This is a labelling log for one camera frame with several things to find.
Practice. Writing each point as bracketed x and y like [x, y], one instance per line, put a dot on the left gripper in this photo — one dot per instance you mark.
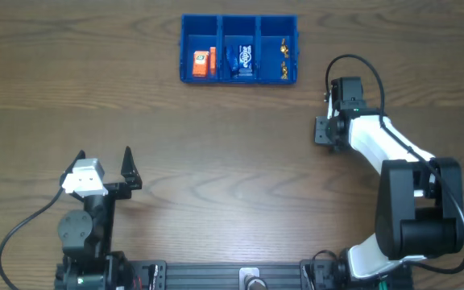
[117, 190]

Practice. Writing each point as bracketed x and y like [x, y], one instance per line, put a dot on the orange candy box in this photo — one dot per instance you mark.
[200, 64]
[213, 60]

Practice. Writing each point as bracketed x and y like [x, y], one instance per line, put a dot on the blue candy pack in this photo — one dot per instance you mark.
[245, 56]
[232, 60]

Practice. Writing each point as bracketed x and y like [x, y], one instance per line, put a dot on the gold candy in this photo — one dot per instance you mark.
[284, 47]
[284, 70]

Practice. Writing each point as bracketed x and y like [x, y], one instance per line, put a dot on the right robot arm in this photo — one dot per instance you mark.
[395, 201]

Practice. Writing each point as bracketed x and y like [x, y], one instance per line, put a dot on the blue tray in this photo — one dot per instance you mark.
[270, 24]

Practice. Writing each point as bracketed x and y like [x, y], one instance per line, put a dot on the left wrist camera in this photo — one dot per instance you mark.
[85, 177]

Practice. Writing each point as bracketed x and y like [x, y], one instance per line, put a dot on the mounting rail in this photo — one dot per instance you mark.
[208, 276]

